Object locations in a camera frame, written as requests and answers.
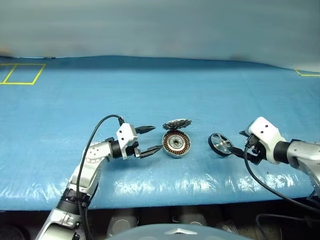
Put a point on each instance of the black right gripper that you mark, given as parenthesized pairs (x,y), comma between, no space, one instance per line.
(256,150)

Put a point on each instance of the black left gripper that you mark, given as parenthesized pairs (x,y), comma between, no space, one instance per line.
(131,151)

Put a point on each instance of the black spoked rotor wheel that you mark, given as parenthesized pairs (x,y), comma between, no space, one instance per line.
(221,145)

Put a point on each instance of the silver motor housing copper windings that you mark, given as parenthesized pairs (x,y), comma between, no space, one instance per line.
(176,143)

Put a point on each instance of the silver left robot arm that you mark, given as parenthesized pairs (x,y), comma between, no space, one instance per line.
(87,162)

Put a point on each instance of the blue table cover sheet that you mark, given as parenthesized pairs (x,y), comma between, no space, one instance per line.
(160,87)

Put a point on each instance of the grey rounded shape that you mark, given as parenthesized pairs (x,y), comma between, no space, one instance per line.
(122,225)
(192,220)
(227,227)

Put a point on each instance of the yellow tape corner outline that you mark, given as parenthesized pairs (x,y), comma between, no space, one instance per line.
(303,74)

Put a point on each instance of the grey robot torso dome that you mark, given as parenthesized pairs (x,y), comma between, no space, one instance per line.
(162,232)

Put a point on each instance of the yellow tape double rectangle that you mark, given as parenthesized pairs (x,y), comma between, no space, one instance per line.
(37,75)

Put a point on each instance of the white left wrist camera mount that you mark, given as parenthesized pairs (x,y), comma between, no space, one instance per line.
(126,136)

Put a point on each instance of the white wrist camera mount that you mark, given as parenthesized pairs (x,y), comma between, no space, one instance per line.
(265,132)
(126,136)

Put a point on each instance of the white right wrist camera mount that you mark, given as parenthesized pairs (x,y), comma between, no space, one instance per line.
(265,132)

